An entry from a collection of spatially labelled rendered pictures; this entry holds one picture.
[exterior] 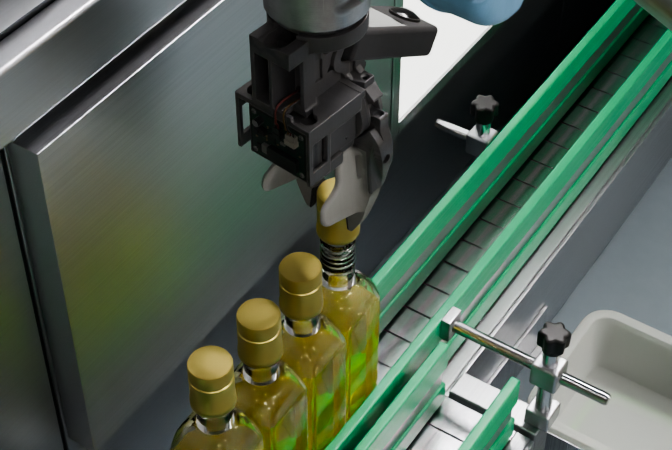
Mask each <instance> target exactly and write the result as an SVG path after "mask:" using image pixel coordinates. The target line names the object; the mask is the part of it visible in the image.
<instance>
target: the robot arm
mask: <svg viewBox="0 0 672 450"><path fill-rule="evenodd" d="M420 1H421V2H422V3H423V4H424V5H426V6H427V7H429V8H431V9H433V10H436V11H438V12H442V13H449V14H452V15H455V16H457V17H460V18H462V19H464V20H467V21H469V22H471V23H474V24H476V25H480V26H491V25H496V24H499V23H501V22H503V21H505V20H507V19H508V18H510V17H511V16H512V15H513V14H515V13H516V12H517V11H518V10H519V9H520V7H521V4H522V1H523V0H420ZM633 1H635V2H636V3H637V4H638V5H640V6H641V7H642V8H643V9H645V10H646V11H647V12H648V13H650V14H651V15H652V16H653V17H654V18H656V19H657V20H658V21H659V22H661V23H662V24H663V25H664V26H666V27H667V28H668V29H669V30H671V31H672V0H633ZM371 3H372V0H263V6H264V9H265V10H266V15H267V22H266V23H265V24H263V25H262V26H260V27H259V28H258V29H256V30H255V31H253V32H252V33H250V34H249V44H250V63H251V80H250V81H248V82H247V83H246V84H244V85H243V86H241V87H240V88H239V89H237V90H236V91H235V101H236V117H237V133H238V145H239V146H241V147H242V146H243V145H245V144H246V143H247V142H249V141H250V140H251V150H252V151H253V152H255V153H257V154H258V155H260V156H262V157H264V158H265V159H267V160H269V161H270V162H272V163H273V164H272V165H271V166H270V167H269V168H268V170H267V171H266V172H265V174H264V175H263V178H262V183H261V185H262V188H263V190H265V191H270V190H272V189H275V188H277V187H279V186H282V185H284V184H286V183H288V182H291V181H293V180H295V179H296V181H297V184H298V186H299V189H300V191H301V193H302V196H303V198H304V200H305V202H306V204H307V205H308V206H309V207H312V206H314V205H315V203H316V201H317V189H318V187H319V185H320V184H321V183H322V182H323V181H325V180H326V179H324V176H325V177H326V176H327V175H328V174H329V173H331V172H332V171H333V170H335V184H334V187H333V189H332V191H331V193H330V194H329V196H328V198H327V199H326V201H325V203H324V204H323V206H322V208H321V211H320V223H321V225H323V226H325V227H328V226H331V225H333V224H335V223H337V222H339V221H341V220H343V219H345V218H346V223H347V229H348V230H350V231H353V230H354V229H355V228H356V227H357V226H358V225H359V224H361V223H362V222H363V221H364V220H365V218H366V217H367V215H368V214H369V212H370V210H371V209H372V207H373V205H374V203H375V200H376V198H377V196H378V194H379V191H380V188H381V186H382V185H383V183H384V182H385V179H386V176H387V173H388V170H389V167H390V164H391V161H392V157H393V140H392V135H391V132H390V128H389V124H388V117H389V114H388V113H387V112H385V111H383V104H382V99H381V97H382V96H383V93H382V92H381V90H380V89H379V87H378V85H377V83H376V82H375V80H374V75H373V74H371V73H369V72H367V71H365V70H364V69H365V66H366V61H365V60H374V59H388V58H402V57H416V56H427V55H429V54H430V52H431V50H432V47H433V44H434V41H435V38H436V36H437V33H438V28H437V27H436V26H435V25H433V24H431V23H429V22H427V21H424V20H422V19H421V18H420V17H419V16H418V15H417V14H416V13H415V12H414V11H412V10H411V9H408V8H405V7H395V6H371ZM245 103H249V116H250V125H249V126H248V127H246V128H245V129H244V127H243V110H242V105H244V104H245Z"/></svg>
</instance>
